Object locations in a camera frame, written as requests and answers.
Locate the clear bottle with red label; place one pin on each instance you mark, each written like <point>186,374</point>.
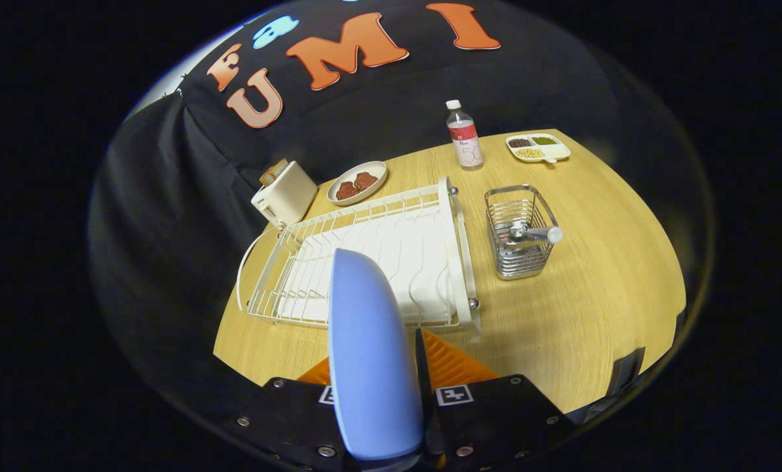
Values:
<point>466,141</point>

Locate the toast slices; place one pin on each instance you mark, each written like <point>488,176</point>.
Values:
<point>273,172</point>

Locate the white oval dish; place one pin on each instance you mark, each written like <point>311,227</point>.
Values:
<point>374,170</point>

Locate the brown meat piece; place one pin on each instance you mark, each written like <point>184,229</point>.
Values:
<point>347,191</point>
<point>366,181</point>

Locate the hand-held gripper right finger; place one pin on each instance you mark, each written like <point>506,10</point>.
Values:
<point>428,419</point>

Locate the black backdrop cloth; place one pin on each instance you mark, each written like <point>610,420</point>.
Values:
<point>377,111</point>

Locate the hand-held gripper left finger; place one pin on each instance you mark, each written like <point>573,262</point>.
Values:
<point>286,419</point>

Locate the cream toaster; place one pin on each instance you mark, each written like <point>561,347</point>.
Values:
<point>289,196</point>

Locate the blue plate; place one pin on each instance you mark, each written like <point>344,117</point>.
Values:
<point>371,360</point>

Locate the white divided dish with beans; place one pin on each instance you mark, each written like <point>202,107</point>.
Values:
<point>558,152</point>

